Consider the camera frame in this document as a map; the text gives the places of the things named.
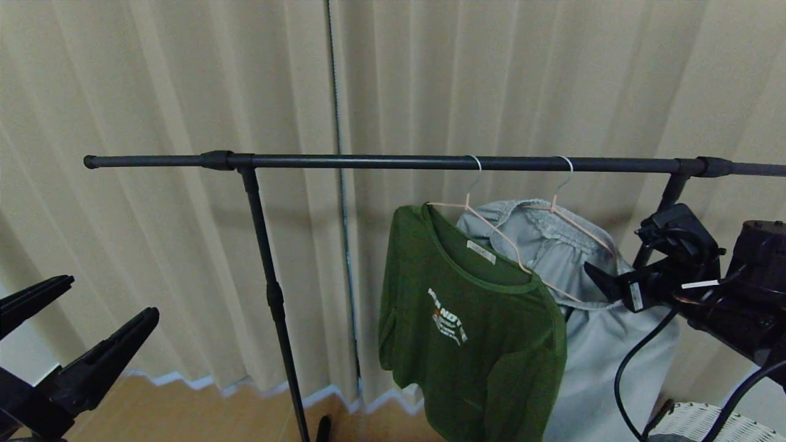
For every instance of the pale grey shorts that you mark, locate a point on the pale grey shorts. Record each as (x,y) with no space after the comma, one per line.
(602,356)

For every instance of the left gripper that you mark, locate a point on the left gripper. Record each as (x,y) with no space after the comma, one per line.
(24,411)

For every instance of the green printed sleeveless shirt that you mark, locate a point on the green printed sleeveless shirt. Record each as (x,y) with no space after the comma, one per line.
(479,368)

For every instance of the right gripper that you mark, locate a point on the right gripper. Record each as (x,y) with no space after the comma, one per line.
(657,288)

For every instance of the pink clothes hanger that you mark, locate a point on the pink clothes hanger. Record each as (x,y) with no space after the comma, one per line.
(491,227)
(577,224)

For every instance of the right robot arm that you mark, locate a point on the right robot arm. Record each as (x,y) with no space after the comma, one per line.
(755,288)

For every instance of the beige curtain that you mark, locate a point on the beige curtain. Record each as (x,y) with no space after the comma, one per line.
(153,73)

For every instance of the black clothes rack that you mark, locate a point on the black clothes rack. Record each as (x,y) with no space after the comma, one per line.
(368,162)

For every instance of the white laundry basket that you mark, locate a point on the white laundry basket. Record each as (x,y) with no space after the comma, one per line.
(694,420)

